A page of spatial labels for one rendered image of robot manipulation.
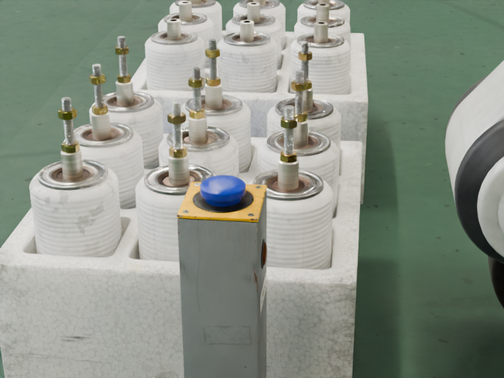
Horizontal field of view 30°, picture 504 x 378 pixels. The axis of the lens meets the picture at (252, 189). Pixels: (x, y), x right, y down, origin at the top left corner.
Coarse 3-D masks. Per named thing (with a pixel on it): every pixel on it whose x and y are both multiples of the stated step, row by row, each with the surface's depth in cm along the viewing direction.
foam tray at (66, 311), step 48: (336, 240) 104; (0, 288) 101; (48, 288) 100; (96, 288) 100; (144, 288) 99; (288, 288) 97; (336, 288) 96; (0, 336) 104; (48, 336) 103; (96, 336) 102; (144, 336) 101; (288, 336) 99; (336, 336) 98
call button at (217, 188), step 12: (204, 180) 83; (216, 180) 82; (228, 180) 82; (240, 180) 82; (204, 192) 81; (216, 192) 80; (228, 192) 80; (240, 192) 81; (216, 204) 81; (228, 204) 81
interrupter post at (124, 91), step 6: (120, 84) 122; (126, 84) 122; (132, 84) 123; (120, 90) 122; (126, 90) 122; (132, 90) 123; (120, 96) 123; (126, 96) 123; (132, 96) 123; (120, 102) 123; (126, 102) 123; (132, 102) 124
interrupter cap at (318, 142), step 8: (272, 136) 112; (280, 136) 112; (312, 136) 112; (320, 136) 112; (272, 144) 110; (280, 144) 110; (312, 144) 111; (320, 144) 110; (328, 144) 110; (304, 152) 107; (312, 152) 108; (320, 152) 108
